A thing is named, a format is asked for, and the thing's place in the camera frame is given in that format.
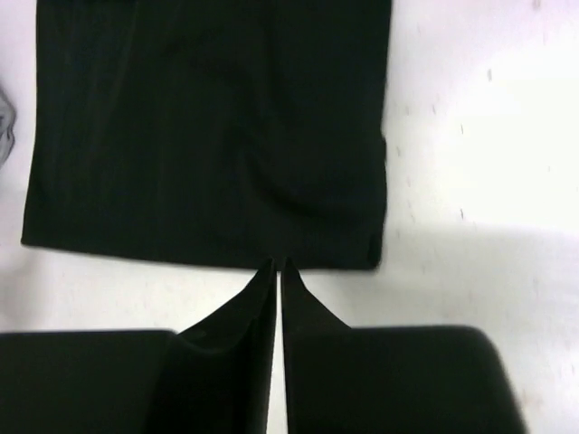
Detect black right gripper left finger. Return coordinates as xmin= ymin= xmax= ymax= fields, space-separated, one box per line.
xmin=1 ymin=261 xmax=277 ymax=433

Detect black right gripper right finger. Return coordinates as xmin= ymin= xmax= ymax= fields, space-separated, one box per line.
xmin=280 ymin=261 xmax=526 ymax=434

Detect black tank top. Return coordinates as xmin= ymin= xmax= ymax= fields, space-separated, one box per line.
xmin=22 ymin=0 xmax=392 ymax=270

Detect folded grey tank top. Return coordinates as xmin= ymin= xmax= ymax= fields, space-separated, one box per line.
xmin=0 ymin=88 xmax=17 ymax=167

